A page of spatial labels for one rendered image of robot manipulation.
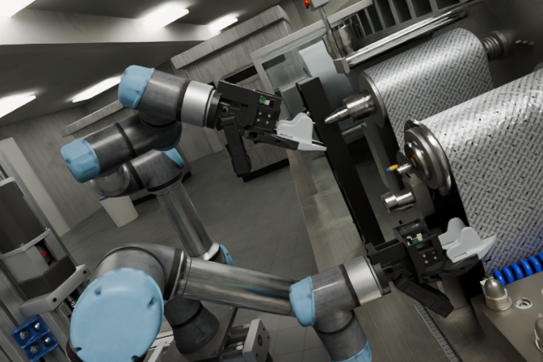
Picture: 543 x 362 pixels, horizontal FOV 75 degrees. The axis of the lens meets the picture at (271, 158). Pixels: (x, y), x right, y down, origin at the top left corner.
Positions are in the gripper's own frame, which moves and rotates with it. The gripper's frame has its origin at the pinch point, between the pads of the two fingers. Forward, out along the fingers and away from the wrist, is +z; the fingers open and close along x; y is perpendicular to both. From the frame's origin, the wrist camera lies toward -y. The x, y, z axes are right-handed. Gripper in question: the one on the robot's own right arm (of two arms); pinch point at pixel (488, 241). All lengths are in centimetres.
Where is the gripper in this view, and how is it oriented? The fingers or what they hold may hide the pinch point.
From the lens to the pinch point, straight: 72.8
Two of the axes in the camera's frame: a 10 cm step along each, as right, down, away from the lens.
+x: -0.2, -2.3, 9.7
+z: 9.1, -4.0, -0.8
